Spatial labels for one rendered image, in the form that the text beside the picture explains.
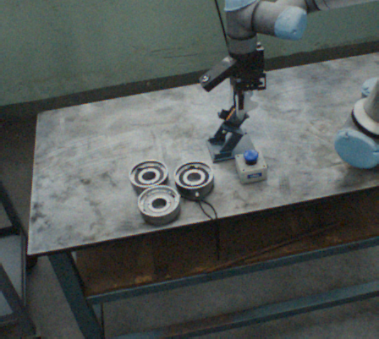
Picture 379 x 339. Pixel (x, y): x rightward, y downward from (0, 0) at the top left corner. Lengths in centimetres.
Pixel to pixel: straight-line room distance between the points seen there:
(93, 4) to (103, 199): 161
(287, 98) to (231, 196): 46
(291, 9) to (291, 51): 202
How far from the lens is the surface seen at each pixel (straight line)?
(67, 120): 174
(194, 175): 142
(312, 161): 149
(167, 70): 310
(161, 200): 137
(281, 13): 122
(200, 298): 215
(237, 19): 126
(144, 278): 156
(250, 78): 135
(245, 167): 139
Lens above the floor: 181
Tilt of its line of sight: 40 degrees down
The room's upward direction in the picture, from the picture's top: 7 degrees counter-clockwise
